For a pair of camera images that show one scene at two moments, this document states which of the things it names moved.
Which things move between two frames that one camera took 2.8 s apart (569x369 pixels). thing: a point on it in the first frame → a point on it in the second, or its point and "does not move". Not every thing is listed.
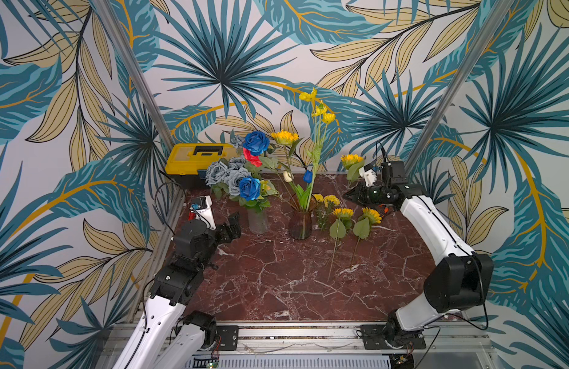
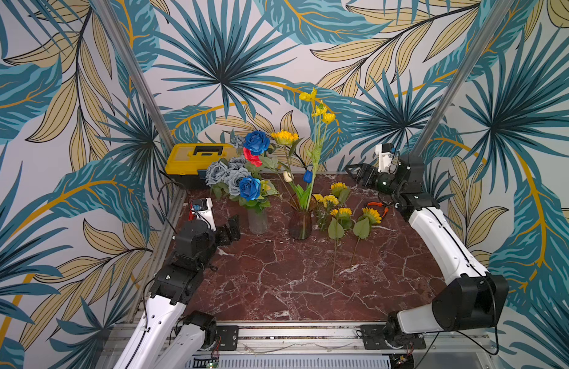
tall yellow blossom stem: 321,118 does not move
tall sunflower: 352,162 → 341,190
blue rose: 249,187 does not move
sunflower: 362,229 does not move
